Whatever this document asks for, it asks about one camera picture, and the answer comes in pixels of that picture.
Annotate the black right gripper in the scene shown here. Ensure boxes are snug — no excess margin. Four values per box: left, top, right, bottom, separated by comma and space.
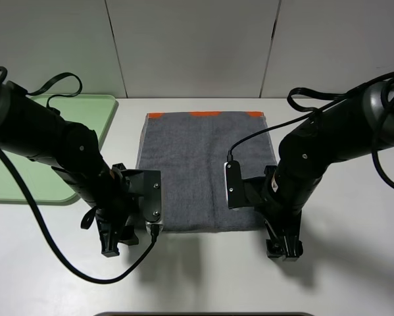
243, 165, 303, 261

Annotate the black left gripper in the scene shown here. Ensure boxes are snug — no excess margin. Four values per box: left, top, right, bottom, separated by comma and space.
81, 163, 144, 257

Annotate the grey orange striped towel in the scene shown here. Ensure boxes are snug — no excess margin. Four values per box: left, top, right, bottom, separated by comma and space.
136, 111, 267, 233

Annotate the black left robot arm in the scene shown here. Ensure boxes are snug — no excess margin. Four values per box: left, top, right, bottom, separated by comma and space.
0, 84, 137, 257

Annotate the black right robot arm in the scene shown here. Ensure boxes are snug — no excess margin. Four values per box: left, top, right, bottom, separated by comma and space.
245, 78, 394, 261

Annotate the green plastic tray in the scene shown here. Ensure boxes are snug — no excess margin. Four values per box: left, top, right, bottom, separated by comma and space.
0, 95, 117, 205

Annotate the black left camera cable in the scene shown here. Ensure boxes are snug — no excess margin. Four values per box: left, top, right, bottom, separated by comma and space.
0, 66, 160, 284

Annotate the black camera cable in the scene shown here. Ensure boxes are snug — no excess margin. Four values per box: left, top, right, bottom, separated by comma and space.
227, 68, 394, 195
0, 66, 160, 284

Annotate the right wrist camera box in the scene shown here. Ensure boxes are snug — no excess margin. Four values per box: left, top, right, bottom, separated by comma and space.
224, 161, 245, 209

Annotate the black right camera cable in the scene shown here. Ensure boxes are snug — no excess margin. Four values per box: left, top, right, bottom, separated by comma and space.
227, 68, 394, 195

